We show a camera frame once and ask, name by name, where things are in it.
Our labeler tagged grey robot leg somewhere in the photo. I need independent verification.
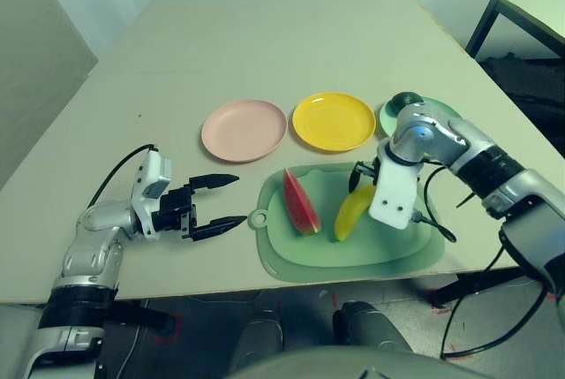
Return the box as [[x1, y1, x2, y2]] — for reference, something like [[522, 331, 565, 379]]
[[331, 300, 414, 353], [229, 307, 283, 371]]

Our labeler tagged large translucent green cutting board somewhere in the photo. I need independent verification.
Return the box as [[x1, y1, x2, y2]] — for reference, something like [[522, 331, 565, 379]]
[[248, 163, 447, 283]]

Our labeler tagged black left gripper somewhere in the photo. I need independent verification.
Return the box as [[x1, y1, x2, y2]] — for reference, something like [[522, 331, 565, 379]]
[[152, 172, 247, 241]]

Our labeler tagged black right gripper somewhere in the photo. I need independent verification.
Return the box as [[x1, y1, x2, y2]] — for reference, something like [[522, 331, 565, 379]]
[[348, 157, 380, 195]]

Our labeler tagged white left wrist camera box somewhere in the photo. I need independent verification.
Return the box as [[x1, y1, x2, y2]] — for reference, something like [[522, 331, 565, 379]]
[[131, 148, 173, 239]]

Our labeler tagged grey right robot leg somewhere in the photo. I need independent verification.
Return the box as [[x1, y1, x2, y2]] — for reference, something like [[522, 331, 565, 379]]
[[331, 300, 414, 353]]

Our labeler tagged grey left robot leg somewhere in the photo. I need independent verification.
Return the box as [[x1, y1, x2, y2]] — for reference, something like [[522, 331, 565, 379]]
[[229, 307, 283, 371]]

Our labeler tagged yellow toy banana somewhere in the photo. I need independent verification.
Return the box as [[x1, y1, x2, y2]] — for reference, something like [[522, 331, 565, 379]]
[[333, 183, 377, 243]]

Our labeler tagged black table leg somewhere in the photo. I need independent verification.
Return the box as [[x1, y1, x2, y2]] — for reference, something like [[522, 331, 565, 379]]
[[430, 266, 531, 307], [103, 301, 176, 336]]

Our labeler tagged mint green round plate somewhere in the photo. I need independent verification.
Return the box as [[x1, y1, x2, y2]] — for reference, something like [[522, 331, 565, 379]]
[[379, 96, 463, 138]]

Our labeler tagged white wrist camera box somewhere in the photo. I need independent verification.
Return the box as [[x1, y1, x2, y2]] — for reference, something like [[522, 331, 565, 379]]
[[131, 148, 173, 239], [368, 148, 419, 230]]

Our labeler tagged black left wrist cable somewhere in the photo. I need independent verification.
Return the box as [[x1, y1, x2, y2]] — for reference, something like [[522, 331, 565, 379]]
[[87, 144, 159, 212]]

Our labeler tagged grey robot torso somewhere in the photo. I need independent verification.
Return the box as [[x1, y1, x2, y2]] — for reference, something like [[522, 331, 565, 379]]
[[224, 345, 500, 379]]

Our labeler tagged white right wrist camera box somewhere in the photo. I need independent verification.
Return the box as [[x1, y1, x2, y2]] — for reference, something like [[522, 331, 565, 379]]
[[368, 148, 419, 230]]

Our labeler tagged yellow round plate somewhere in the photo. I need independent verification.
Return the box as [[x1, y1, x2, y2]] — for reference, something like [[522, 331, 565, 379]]
[[291, 92, 377, 153]]

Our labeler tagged toy watermelon slice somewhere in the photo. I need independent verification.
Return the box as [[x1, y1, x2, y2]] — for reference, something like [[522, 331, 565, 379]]
[[282, 168, 322, 236]]

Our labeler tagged beige side table black frame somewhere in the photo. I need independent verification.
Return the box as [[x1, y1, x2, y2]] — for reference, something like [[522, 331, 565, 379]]
[[465, 0, 565, 62]]

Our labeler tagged dark green toy avocado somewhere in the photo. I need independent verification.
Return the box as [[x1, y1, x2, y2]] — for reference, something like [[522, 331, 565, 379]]
[[388, 92, 423, 115]]

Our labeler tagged pink round plate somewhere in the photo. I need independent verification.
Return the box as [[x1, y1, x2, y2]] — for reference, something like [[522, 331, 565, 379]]
[[200, 99, 288, 164]]

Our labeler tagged small green cutting board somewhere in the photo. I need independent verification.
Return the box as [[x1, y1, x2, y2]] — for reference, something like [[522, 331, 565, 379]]
[[268, 168, 433, 268]]

